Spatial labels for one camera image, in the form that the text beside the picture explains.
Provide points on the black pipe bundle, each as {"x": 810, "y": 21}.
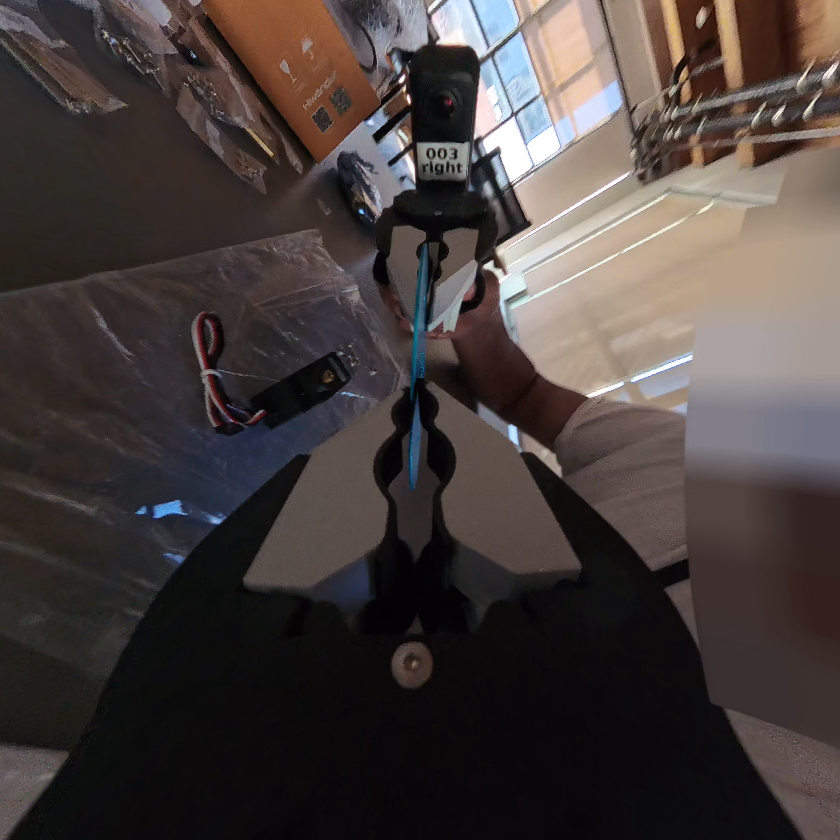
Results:
{"x": 722, "y": 111}

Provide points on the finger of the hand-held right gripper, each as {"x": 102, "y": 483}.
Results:
{"x": 459, "y": 262}
{"x": 403, "y": 262}

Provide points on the large paned window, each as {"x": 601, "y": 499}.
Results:
{"x": 525, "y": 79}

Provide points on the orange cardboard box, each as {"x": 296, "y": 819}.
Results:
{"x": 308, "y": 72}

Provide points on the small dark plastic bag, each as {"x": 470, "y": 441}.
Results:
{"x": 359, "y": 187}

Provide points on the black metal rack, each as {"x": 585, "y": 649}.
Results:
{"x": 512, "y": 210}

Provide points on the person's right forearm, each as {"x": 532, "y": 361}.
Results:
{"x": 544, "y": 407}

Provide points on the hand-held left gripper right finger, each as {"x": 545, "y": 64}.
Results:
{"x": 505, "y": 525}

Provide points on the clear plastic bag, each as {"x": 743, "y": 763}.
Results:
{"x": 131, "y": 394}

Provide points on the blue round metal plate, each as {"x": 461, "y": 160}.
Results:
{"x": 420, "y": 308}

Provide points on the person's right hand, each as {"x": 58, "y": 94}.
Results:
{"x": 492, "y": 354}

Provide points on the pile of small screw bags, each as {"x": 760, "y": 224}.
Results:
{"x": 65, "y": 72}

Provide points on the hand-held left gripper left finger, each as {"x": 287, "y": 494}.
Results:
{"x": 315, "y": 525}

